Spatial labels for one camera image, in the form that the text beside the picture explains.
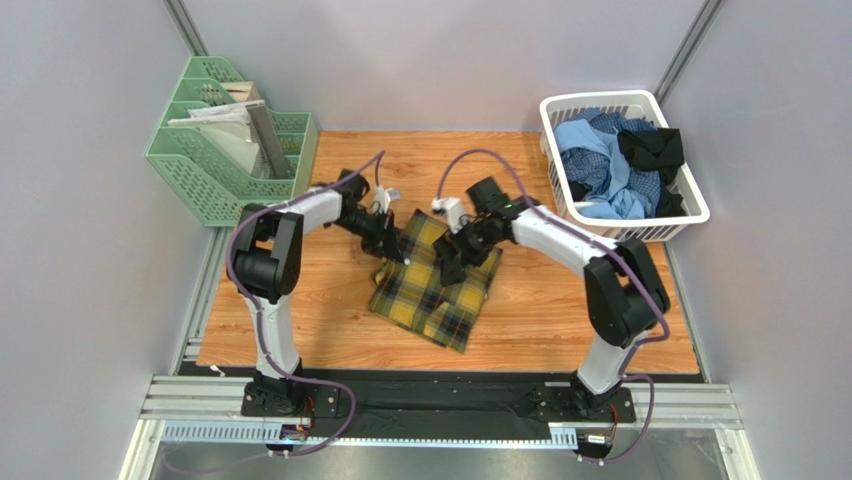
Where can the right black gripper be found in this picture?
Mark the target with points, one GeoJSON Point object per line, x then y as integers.
{"type": "Point", "coordinates": [458, 243]}

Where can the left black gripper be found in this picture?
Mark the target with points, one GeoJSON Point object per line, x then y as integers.
{"type": "Point", "coordinates": [384, 239]}

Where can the yellow plaid long sleeve shirt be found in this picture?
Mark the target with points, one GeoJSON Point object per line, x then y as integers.
{"type": "Point", "coordinates": [410, 295]}

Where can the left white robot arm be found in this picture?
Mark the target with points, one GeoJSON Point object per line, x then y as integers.
{"type": "Point", "coordinates": [265, 260]}

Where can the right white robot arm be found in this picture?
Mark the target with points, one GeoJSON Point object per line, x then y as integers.
{"type": "Point", "coordinates": [625, 295]}

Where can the green file organizer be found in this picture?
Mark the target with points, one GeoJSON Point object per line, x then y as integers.
{"type": "Point", "coordinates": [209, 183]}

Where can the grey folder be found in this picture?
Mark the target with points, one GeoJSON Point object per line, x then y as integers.
{"type": "Point", "coordinates": [268, 140]}

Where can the blue checked shirt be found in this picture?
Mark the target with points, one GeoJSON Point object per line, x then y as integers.
{"type": "Point", "coordinates": [645, 183]}

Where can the light blue shirt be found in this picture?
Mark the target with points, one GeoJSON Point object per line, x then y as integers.
{"type": "Point", "coordinates": [592, 159]}

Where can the papers in organizer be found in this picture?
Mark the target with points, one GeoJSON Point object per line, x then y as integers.
{"type": "Point", "coordinates": [229, 128]}

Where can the black garment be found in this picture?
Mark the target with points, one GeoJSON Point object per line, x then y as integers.
{"type": "Point", "coordinates": [660, 151]}

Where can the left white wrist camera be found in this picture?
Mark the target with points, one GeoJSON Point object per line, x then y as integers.
{"type": "Point", "coordinates": [383, 198]}

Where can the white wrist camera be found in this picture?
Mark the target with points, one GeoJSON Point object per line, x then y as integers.
{"type": "Point", "coordinates": [452, 210]}
{"type": "Point", "coordinates": [383, 198]}

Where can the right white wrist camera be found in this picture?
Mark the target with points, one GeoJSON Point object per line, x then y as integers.
{"type": "Point", "coordinates": [452, 210]}

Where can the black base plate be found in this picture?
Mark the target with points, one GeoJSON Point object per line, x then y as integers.
{"type": "Point", "coordinates": [456, 405]}

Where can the aluminium rail frame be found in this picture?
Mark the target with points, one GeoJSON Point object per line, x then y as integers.
{"type": "Point", "coordinates": [193, 427]}

